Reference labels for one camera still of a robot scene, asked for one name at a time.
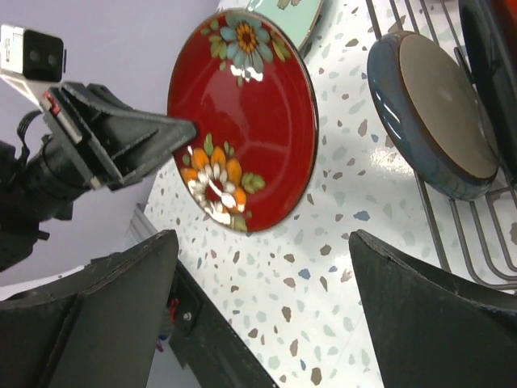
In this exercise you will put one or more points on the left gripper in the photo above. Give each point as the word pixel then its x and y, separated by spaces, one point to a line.
pixel 97 141

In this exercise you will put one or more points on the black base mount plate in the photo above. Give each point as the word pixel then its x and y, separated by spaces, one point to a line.
pixel 203 340

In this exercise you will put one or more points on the red floral plate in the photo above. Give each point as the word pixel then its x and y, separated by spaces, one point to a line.
pixel 242 82

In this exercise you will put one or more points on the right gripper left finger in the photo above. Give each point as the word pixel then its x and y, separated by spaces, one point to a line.
pixel 95 328

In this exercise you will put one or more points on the dark blue plate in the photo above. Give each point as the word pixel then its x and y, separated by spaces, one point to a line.
pixel 432 114

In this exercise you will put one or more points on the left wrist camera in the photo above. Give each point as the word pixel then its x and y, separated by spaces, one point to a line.
pixel 31 61

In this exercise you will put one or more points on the black wire dish rack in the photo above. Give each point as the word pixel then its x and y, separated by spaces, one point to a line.
pixel 480 233

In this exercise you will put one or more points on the aluminium frame rail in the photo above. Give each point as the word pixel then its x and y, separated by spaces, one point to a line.
pixel 140 228

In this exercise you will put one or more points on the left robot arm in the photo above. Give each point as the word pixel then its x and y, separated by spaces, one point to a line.
pixel 21 217

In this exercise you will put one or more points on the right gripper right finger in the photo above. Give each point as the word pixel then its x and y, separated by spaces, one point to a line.
pixel 430 328

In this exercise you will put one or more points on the green floral plate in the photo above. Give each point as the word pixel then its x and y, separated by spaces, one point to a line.
pixel 296 18

